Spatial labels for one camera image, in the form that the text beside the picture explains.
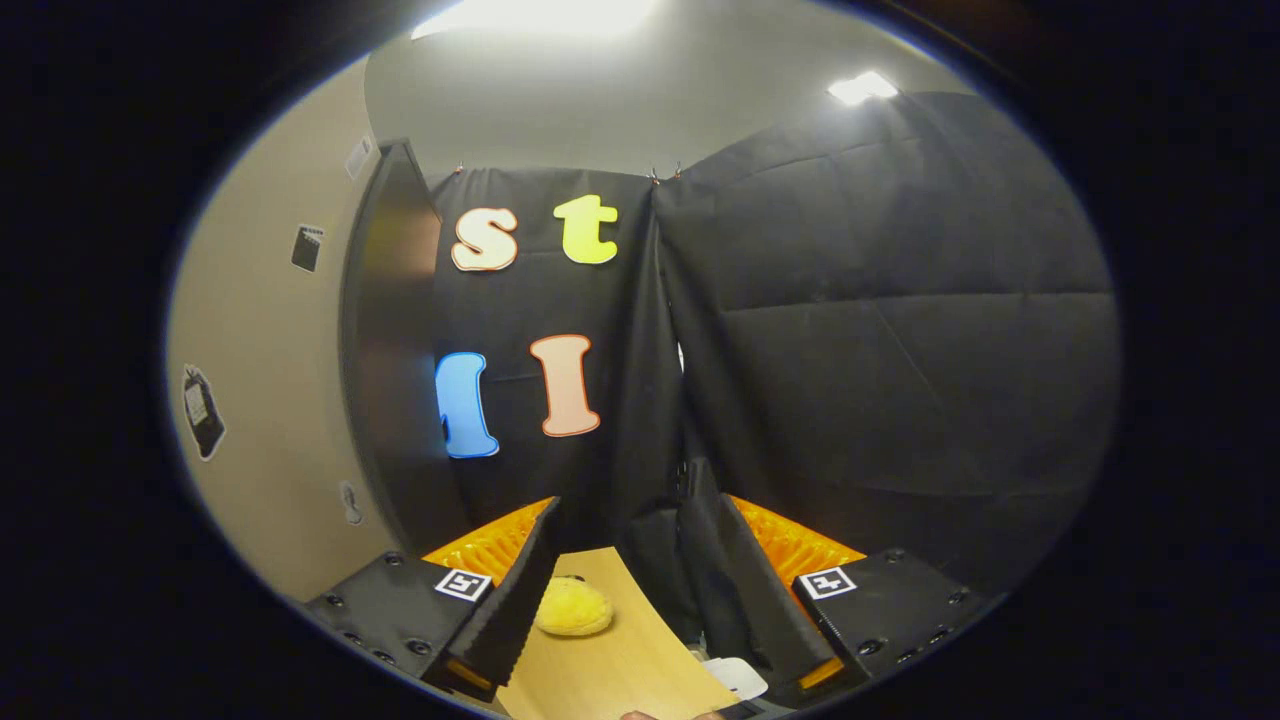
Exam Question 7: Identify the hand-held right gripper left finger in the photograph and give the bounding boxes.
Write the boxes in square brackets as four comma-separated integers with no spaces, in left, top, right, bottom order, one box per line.
[300,495,563,701]

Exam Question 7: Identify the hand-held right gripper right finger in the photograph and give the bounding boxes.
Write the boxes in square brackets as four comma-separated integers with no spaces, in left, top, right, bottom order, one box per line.
[712,493,993,707]

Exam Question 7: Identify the yellow plush toy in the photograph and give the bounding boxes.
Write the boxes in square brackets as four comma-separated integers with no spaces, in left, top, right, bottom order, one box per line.
[533,574,615,638]

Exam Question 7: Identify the small white box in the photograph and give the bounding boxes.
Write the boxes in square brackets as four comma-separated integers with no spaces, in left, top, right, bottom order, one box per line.
[703,656,770,702]

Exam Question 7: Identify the black backdrop cloth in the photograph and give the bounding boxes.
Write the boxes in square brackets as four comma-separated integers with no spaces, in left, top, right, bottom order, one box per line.
[425,90,1121,651]

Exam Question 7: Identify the short ceiling light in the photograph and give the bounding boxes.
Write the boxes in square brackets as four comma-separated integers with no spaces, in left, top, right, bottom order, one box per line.
[826,69,900,107]

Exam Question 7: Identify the long ceiling light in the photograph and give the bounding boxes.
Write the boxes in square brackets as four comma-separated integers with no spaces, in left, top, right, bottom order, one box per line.
[410,0,661,41]

